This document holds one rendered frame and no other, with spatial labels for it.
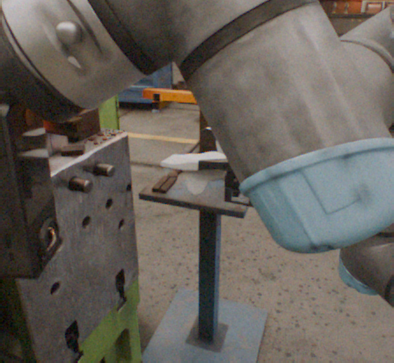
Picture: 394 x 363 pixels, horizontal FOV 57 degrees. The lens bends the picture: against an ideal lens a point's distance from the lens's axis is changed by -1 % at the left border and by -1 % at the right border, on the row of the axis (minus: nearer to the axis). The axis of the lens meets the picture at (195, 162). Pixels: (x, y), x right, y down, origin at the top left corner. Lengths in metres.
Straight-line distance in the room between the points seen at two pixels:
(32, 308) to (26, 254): 0.55
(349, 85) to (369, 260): 0.39
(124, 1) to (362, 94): 0.11
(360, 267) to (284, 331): 1.10
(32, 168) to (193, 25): 0.13
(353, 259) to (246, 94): 0.43
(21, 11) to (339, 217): 0.16
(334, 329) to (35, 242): 1.53
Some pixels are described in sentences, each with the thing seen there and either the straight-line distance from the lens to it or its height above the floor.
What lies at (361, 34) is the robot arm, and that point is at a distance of 0.28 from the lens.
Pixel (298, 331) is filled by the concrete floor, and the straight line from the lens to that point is 1.65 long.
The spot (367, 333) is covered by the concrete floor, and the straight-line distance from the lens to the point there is 1.73.
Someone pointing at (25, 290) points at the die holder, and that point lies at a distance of 0.76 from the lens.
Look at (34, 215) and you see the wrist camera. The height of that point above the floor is 1.09.
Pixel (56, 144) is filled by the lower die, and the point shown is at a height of 0.93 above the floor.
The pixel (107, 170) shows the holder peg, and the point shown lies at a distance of 0.79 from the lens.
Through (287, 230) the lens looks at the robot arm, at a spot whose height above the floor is 1.11.
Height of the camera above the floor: 1.20
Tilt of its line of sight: 24 degrees down
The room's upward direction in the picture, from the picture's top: straight up
